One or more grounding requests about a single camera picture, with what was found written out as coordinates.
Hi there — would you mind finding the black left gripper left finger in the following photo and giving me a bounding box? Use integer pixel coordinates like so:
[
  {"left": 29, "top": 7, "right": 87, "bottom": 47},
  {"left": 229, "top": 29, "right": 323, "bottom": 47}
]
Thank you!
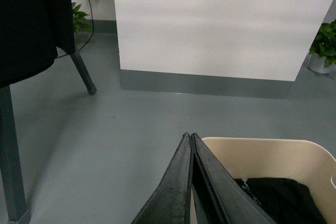
[{"left": 132, "top": 133, "right": 194, "bottom": 224}]

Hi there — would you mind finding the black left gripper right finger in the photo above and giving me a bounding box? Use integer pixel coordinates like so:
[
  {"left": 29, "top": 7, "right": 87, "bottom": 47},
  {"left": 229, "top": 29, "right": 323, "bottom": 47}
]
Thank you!
[{"left": 191, "top": 133, "right": 275, "bottom": 223}]

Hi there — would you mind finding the beige plastic laundry hamper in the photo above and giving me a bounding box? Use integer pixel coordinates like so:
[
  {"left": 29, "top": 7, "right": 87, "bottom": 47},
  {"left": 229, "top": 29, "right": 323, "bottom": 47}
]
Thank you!
[{"left": 191, "top": 137, "right": 335, "bottom": 223}]

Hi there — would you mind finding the black printed t-shirt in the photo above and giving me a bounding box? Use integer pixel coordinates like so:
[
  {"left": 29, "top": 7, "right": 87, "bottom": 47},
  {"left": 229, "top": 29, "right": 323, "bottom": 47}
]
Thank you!
[{"left": 235, "top": 178, "right": 326, "bottom": 223}]

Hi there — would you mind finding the white plant pot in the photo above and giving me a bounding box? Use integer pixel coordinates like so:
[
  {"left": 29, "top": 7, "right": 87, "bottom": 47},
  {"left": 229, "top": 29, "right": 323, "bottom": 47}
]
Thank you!
[{"left": 308, "top": 54, "right": 335, "bottom": 74}]

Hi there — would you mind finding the green plant right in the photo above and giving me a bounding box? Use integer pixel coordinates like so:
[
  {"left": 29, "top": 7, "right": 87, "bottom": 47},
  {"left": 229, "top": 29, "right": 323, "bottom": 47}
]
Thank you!
[{"left": 309, "top": 20, "right": 335, "bottom": 68}]

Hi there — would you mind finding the green plant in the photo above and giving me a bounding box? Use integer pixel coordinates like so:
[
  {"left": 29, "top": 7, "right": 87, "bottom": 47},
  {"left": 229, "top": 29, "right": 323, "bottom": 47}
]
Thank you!
[
  {"left": 309, "top": 20, "right": 335, "bottom": 68},
  {"left": 71, "top": 2, "right": 92, "bottom": 34}
]

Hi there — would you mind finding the green plant left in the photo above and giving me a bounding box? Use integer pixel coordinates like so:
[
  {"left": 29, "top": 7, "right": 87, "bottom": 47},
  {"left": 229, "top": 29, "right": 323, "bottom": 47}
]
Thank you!
[{"left": 71, "top": 2, "right": 92, "bottom": 34}]

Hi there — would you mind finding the black hanging garment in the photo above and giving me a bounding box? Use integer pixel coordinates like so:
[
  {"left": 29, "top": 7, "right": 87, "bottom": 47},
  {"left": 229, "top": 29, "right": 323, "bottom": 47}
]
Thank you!
[{"left": 1, "top": 0, "right": 75, "bottom": 87}]

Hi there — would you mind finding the black power cable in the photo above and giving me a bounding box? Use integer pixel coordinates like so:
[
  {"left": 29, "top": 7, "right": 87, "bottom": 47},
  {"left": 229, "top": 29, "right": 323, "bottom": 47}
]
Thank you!
[{"left": 56, "top": 0, "right": 95, "bottom": 59}]

